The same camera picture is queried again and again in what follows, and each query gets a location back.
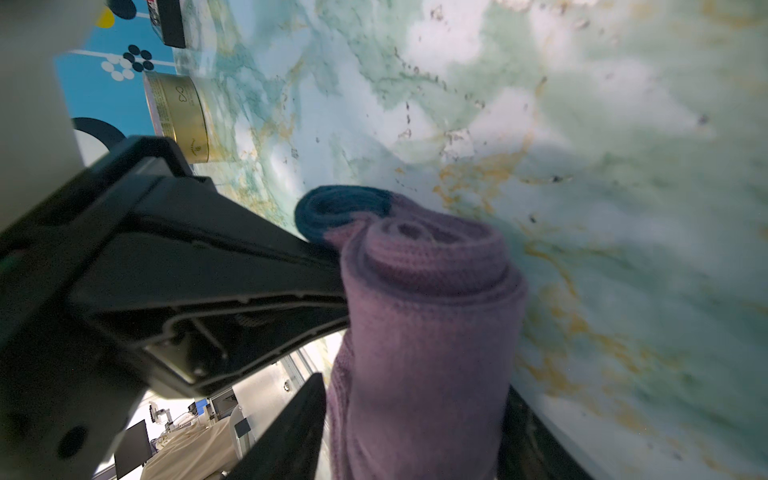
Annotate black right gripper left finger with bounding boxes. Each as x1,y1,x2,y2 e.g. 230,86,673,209
227,373,326,480

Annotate black tray with snacks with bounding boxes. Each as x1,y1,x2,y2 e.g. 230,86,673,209
146,0,186,49

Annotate purple teal sock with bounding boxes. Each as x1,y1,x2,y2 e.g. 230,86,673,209
294,185,527,479

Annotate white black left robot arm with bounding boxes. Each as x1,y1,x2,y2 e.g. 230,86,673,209
1,1,349,479

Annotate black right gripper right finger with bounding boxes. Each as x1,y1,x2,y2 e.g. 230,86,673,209
497,387,592,480

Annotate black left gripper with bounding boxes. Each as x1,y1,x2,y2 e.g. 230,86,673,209
1,136,349,479

